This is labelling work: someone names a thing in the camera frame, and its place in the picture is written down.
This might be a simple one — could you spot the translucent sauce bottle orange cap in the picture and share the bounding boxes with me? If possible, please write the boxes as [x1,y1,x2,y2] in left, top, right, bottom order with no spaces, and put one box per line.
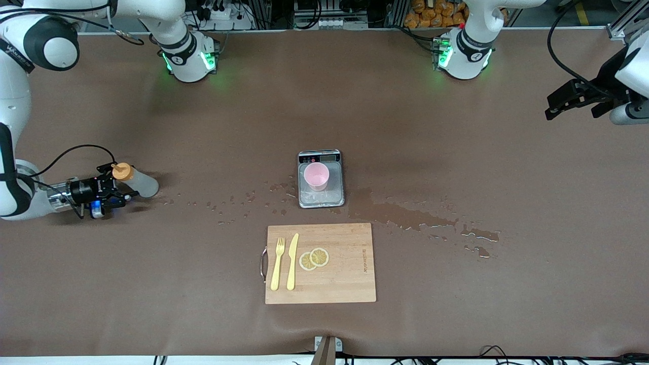
[112,162,160,199]

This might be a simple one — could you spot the yellow plastic fork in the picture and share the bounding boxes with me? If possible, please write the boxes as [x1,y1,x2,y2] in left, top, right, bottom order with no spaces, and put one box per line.
[270,237,285,291]

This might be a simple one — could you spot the white power strip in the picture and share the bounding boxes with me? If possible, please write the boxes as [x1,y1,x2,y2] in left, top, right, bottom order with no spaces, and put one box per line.
[195,0,257,31]

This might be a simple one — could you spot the aluminium frame profile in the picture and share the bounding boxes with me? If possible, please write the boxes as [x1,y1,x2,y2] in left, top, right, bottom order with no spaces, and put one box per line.
[606,0,649,41]

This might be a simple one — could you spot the orange snack bags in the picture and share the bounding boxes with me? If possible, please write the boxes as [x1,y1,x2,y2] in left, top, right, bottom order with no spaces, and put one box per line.
[404,0,508,28]

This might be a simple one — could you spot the brown liquid puddle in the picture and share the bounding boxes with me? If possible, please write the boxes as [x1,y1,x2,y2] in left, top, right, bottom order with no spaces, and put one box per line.
[350,190,502,259]

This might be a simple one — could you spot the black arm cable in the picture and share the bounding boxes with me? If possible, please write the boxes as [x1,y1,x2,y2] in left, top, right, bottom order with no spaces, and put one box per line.
[20,144,117,193]
[547,0,601,97]

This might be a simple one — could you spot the pink plastic cup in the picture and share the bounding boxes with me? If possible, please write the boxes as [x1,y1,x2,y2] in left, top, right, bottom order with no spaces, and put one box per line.
[304,162,330,192]

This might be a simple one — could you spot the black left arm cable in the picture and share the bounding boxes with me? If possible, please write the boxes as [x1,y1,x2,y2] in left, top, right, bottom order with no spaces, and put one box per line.
[547,0,601,97]

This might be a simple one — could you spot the white socket box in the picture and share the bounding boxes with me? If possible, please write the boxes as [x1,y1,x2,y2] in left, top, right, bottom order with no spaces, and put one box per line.
[293,14,369,30]

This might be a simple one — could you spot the yellow plastic knife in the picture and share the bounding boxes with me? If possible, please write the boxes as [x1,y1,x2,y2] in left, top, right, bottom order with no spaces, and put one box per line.
[286,233,300,291]

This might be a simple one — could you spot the silver digital kitchen scale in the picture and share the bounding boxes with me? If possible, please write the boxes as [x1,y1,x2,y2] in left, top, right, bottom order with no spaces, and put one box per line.
[297,149,346,209]

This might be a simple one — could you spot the wooden cutting board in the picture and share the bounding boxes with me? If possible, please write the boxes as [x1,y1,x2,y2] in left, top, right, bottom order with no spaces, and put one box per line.
[260,223,377,305]

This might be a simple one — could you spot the metal table edge bracket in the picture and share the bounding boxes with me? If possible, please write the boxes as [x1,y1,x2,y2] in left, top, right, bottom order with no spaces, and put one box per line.
[310,336,343,365]

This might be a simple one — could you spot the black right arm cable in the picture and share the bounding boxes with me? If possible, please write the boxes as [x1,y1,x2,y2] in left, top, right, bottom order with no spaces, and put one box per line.
[20,144,117,193]

